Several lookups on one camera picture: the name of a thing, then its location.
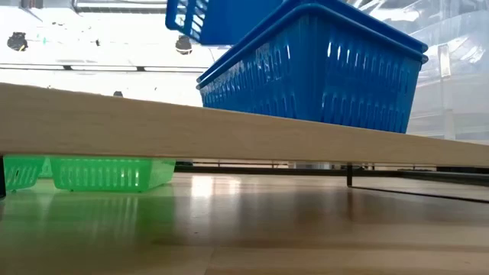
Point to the black ceiling device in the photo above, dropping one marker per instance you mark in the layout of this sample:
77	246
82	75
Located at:
183	45
17	41

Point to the clear plastic bin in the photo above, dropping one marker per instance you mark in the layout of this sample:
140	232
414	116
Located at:
458	46
454	95

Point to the wooden shelf board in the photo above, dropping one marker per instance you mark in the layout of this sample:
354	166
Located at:
153	130

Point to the green slotted plastic basket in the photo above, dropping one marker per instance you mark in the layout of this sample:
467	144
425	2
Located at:
111	173
23	172

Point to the long ceiling light rail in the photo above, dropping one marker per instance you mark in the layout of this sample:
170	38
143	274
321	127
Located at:
103	68

